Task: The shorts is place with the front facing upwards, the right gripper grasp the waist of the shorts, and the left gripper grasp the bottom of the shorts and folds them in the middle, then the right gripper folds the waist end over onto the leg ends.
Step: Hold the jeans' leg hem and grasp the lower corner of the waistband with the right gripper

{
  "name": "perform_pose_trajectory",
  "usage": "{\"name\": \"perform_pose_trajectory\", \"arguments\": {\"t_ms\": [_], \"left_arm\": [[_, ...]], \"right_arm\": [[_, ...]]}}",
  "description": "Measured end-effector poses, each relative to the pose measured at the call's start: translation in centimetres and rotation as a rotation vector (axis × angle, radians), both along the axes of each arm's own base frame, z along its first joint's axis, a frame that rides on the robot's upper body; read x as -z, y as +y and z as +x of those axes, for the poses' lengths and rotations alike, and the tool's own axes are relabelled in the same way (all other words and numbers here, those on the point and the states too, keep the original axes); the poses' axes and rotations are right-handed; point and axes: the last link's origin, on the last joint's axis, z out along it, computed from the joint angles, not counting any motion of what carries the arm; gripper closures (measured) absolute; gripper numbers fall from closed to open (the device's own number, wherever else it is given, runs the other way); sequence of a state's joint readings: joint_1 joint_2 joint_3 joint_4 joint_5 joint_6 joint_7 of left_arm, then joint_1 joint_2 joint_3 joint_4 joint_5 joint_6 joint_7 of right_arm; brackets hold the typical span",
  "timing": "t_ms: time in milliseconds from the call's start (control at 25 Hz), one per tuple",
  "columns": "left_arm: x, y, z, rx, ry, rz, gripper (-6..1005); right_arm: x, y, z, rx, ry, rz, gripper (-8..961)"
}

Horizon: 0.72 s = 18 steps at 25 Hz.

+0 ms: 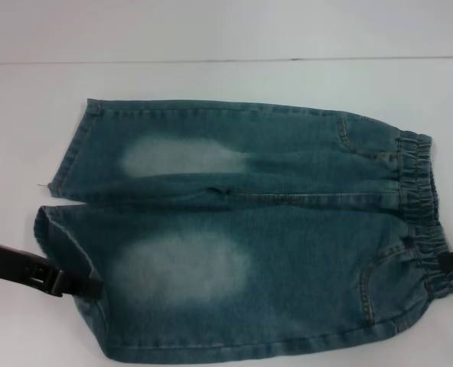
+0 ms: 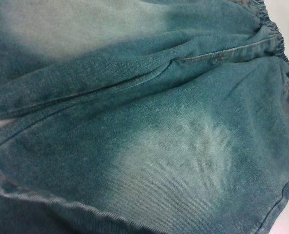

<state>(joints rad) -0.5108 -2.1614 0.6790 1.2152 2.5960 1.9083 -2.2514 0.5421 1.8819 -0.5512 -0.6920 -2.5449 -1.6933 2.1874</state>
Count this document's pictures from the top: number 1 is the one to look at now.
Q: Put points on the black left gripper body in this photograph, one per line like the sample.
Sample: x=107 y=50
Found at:
x=4 y=267

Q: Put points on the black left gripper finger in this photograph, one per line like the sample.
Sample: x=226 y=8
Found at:
x=77 y=287

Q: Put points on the blue denim shorts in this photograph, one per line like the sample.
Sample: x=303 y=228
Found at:
x=249 y=275

